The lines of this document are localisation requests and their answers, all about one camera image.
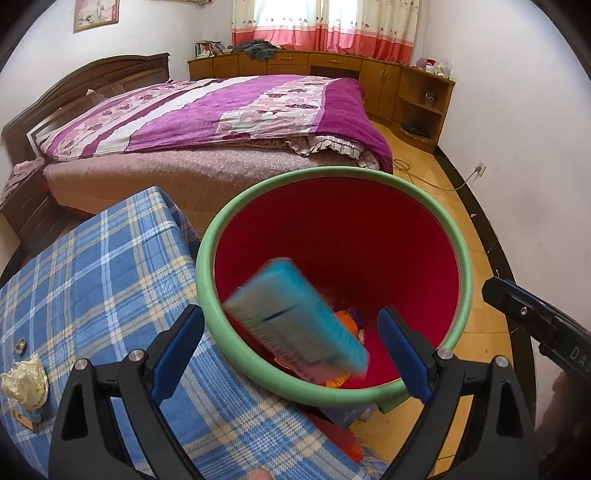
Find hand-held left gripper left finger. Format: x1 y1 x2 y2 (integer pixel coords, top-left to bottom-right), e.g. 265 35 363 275
48 305 206 480

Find dark crumpled clothes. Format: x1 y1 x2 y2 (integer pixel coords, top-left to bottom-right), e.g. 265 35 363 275
230 41 280 61

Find pink patterned curtain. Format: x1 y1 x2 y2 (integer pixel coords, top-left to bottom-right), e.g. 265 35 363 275
231 0 421 65

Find teal small carton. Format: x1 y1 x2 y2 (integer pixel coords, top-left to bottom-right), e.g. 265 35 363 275
224 258 371 384

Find small wooden block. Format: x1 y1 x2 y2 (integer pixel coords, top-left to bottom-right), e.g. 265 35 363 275
14 406 44 432

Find wooden window cabinet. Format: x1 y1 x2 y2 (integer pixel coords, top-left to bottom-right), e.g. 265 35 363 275
187 48 455 155

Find blue plastic object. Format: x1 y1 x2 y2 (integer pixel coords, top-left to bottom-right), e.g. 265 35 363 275
323 405 377 426

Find red plastic object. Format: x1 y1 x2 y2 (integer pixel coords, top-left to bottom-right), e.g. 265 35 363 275
318 418 365 462

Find patterned cloth on nightstand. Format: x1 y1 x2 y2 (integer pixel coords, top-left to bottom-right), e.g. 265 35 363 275
11 159 44 178

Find bed with pink bedspread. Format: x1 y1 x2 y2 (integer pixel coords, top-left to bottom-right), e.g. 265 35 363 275
44 134 393 227

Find purple floral quilt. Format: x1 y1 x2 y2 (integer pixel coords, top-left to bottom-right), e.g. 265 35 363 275
34 76 394 174

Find white power cable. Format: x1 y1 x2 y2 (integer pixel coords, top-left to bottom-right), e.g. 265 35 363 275
392 159 483 190

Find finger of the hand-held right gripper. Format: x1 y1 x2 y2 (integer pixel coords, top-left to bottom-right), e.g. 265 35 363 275
481 276 561 342

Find dark wooden headboard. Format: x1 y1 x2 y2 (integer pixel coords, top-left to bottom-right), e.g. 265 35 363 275
0 52 171 148

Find dark wooden nightstand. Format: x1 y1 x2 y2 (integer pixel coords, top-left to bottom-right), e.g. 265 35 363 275
0 159 68 241

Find framed wall picture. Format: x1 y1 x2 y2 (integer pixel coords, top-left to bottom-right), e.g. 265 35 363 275
73 0 121 33

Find red bin with green rim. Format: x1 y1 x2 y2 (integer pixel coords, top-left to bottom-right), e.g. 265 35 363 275
195 166 472 414

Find crumpled white tissue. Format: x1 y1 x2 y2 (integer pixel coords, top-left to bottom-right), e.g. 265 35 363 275
0 354 50 411

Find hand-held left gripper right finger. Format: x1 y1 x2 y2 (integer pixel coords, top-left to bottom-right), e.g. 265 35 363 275
376 305 541 480

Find blue plaid tablecloth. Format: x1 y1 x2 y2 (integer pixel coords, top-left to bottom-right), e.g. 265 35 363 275
0 185 389 480

